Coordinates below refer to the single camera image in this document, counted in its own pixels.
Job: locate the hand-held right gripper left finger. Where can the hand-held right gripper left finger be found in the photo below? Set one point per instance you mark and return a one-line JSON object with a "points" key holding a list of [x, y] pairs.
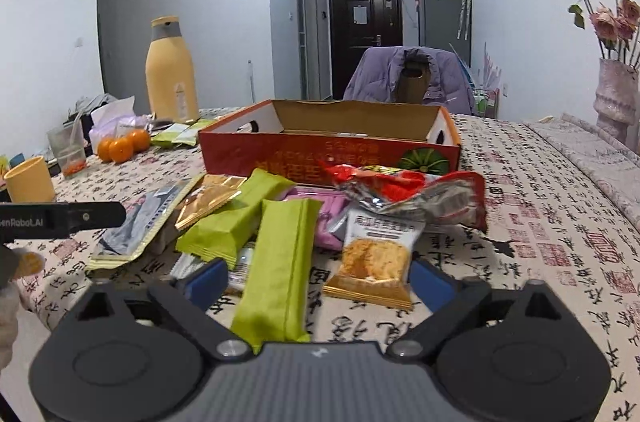
{"points": [[205, 282]]}

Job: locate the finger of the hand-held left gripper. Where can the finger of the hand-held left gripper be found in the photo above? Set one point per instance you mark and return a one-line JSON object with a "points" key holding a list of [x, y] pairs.
{"points": [[90, 216]]}

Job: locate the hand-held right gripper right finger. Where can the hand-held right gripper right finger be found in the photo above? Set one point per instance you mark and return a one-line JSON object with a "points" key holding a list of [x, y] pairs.
{"points": [[430, 284]]}

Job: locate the grey packet with gold edge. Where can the grey packet with gold edge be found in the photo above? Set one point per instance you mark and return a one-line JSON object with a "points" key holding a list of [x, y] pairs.
{"points": [[142, 219]]}

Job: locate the green snack packet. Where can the green snack packet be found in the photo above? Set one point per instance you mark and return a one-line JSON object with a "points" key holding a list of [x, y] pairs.
{"points": [[262, 187], [280, 272], [225, 229]]}

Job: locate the orange cardboard box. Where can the orange cardboard box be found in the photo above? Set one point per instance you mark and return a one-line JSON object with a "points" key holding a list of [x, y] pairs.
{"points": [[320, 150]]}

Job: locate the small white snack packet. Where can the small white snack packet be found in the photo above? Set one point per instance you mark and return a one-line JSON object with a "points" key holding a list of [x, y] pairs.
{"points": [[240, 264]]}

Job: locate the yellow cup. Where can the yellow cup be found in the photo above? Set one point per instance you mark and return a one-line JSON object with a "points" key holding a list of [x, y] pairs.
{"points": [[29, 179]]}

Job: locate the orange white oat crisp packet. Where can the orange white oat crisp packet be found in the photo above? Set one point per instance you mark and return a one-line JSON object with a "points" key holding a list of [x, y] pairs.
{"points": [[375, 259]]}

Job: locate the orange mandarin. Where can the orange mandarin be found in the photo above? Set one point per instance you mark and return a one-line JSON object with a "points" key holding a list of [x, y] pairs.
{"points": [[121, 150], [104, 149], [140, 139]]}

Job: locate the clear plastic cup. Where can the clear plastic cup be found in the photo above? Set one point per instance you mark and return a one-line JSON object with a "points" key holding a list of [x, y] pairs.
{"points": [[67, 150]]}

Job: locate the gold snack packet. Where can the gold snack packet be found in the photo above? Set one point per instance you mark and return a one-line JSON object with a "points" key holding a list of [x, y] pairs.
{"points": [[210, 199]]}

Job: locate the red snack bag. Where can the red snack bag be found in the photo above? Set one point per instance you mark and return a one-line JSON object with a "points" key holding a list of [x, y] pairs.
{"points": [[400, 192]]}

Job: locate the white plastic bag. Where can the white plastic bag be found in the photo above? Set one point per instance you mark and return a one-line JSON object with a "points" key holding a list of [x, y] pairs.
{"points": [[117, 115]]}

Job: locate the grey clothes pile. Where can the grey clothes pile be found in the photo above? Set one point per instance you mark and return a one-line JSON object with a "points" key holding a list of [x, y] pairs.
{"points": [[92, 105]]}

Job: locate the green white sachet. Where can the green white sachet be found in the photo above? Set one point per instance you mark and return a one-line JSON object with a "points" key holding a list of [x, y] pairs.
{"points": [[170, 136], [197, 128]]}

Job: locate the pink snack packet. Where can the pink snack packet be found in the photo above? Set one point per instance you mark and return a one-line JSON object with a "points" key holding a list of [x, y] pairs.
{"points": [[327, 217]]}

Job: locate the yellow thermos bottle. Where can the yellow thermos bottle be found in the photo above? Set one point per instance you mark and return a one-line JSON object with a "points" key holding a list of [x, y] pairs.
{"points": [[170, 72]]}

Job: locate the brown wooden chair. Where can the brown wooden chair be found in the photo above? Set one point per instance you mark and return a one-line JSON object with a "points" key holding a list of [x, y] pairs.
{"points": [[412, 85]]}

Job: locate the purple jacket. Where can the purple jacket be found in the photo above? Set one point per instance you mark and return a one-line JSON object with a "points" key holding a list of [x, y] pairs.
{"points": [[372, 75]]}

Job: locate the dark entrance door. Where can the dark entrance door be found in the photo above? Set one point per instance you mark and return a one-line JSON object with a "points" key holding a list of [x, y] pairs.
{"points": [[365, 37]]}

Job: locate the grey refrigerator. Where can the grey refrigerator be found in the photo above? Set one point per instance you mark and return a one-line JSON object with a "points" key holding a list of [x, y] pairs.
{"points": [[440, 22]]}

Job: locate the pink vase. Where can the pink vase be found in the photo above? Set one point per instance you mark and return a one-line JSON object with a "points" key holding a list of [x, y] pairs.
{"points": [[617, 95]]}

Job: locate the white folded umbrella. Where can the white folded umbrella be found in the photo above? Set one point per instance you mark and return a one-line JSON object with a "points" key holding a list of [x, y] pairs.
{"points": [[465, 10]]}

